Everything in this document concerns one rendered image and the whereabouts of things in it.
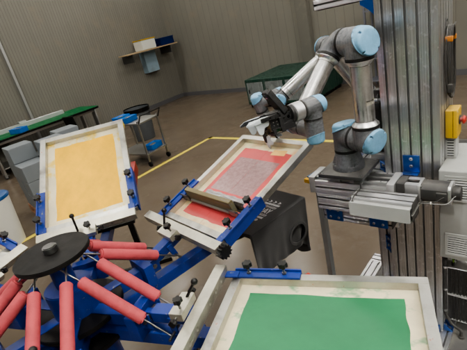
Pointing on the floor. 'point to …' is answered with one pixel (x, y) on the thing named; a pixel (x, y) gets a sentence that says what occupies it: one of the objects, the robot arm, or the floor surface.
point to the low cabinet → (272, 76)
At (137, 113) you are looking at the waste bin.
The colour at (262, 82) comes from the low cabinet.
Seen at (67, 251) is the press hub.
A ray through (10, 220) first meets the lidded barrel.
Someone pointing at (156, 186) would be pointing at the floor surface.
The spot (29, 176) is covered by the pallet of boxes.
